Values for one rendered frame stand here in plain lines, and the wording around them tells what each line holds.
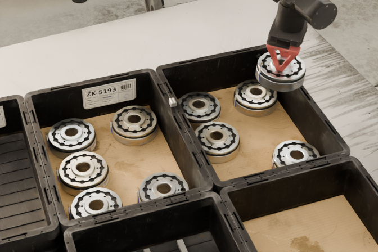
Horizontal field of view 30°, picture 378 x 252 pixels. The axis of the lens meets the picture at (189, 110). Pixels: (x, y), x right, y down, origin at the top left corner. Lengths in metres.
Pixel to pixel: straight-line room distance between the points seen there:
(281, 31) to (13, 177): 0.64
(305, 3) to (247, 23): 0.89
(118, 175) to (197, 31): 0.75
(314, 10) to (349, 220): 0.44
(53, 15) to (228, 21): 1.48
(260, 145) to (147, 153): 0.25
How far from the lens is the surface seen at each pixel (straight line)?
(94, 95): 1.61
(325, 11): 1.33
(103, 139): 1.60
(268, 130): 1.63
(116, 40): 2.11
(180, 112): 1.51
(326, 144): 1.54
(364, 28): 3.52
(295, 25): 1.41
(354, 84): 2.01
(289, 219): 1.45
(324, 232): 1.45
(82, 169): 1.52
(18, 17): 3.53
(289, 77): 1.47
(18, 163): 1.57
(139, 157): 1.55
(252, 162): 1.55
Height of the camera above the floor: 1.93
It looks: 41 degrees down
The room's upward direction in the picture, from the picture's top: 2 degrees clockwise
